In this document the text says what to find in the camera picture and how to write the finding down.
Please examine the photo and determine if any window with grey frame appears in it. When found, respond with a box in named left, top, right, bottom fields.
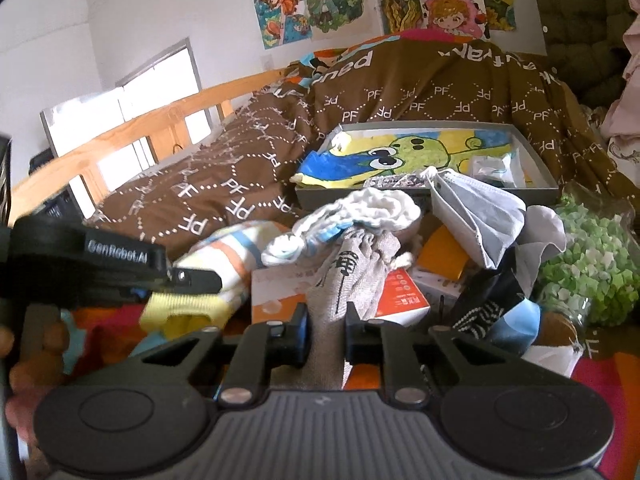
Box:
left=114, top=37, right=213, bottom=161

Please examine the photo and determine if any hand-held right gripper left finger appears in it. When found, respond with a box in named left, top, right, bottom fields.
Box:
left=127, top=304, right=308, bottom=406

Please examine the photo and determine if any small clear plastic packet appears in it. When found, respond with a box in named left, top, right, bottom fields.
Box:
left=470, top=154, right=526, bottom=188

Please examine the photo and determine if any yellow orange striped sock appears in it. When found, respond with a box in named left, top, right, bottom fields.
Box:
left=140, top=224, right=293, bottom=341

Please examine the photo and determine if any small white carton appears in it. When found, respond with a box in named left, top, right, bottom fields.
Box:
left=410, top=267, right=473, bottom=311

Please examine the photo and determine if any orange white carton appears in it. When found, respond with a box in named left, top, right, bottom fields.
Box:
left=250, top=264, right=433, bottom=326

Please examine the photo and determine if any patterned flat packet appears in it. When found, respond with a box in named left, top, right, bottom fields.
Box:
left=364, top=172, right=432, bottom=192

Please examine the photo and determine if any pale grey cloth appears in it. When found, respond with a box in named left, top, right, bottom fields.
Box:
left=520, top=205, right=568, bottom=263

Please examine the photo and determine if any white face mask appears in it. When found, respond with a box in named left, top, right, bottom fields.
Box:
left=427, top=167, right=528, bottom=270

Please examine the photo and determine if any beige knitted sock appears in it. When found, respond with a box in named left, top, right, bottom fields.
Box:
left=304, top=225, right=416, bottom=392

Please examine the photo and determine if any pink cartoon figure poster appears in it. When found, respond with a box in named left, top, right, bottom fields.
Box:
left=419, top=0, right=490, bottom=41

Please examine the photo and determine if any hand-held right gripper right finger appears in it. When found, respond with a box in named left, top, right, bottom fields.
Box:
left=345, top=302, right=523, bottom=405

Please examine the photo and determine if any wooden bed rail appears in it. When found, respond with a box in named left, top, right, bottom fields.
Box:
left=7, top=67, right=296, bottom=226

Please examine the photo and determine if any glass jar with cork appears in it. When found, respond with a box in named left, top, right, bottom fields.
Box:
left=537, top=295, right=593, bottom=351

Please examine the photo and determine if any white cloth with blue print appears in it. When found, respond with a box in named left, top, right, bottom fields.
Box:
left=261, top=187, right=422, bottom=267

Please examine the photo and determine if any black white striped sock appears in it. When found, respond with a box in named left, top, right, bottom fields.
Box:
left=440, top=255, right=526, bottom=348

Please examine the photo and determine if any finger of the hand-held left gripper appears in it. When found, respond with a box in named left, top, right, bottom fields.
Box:
left=150, top=266, right=224, bottom=295

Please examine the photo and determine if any light blue cloth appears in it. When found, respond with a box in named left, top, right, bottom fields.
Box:
left=487, top=299, right=543, bottom=348

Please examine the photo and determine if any brown printed blanket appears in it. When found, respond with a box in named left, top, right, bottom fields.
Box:
left=82, top=35, right=640, bottom=261

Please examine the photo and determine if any red orange bedsheet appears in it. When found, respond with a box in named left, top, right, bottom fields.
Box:
left=60, top=305, right=640, bottom=466

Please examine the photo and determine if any orange-haired cartoon girl poster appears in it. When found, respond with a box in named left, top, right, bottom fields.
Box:
left=251, top=0, right=303, bottom=50

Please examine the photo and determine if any orange card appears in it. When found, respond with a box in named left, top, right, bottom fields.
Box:
left=416, top=225, right=471, bottom=283

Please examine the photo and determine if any grey cardboard box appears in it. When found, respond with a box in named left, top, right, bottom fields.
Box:
left=294, top=121, right=560, bottom=212

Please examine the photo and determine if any bag of green foam pieces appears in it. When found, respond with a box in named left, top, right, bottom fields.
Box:
left=532, top=185, right=640, bottom=328

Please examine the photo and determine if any olive green puffer jacket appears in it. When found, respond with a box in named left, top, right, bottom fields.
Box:
left=520, top=0, right=640, bottom=106

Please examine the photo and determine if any person's left hand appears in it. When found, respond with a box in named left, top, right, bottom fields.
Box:
left=0, top=317, right=68, bottom=448

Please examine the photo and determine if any white paper sheet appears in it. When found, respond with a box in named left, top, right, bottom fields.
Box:
left=522, top=344, right=583, bottom=378

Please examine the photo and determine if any pink garment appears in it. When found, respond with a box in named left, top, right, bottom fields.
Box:
left=600, top=5, right=640, bottom=141

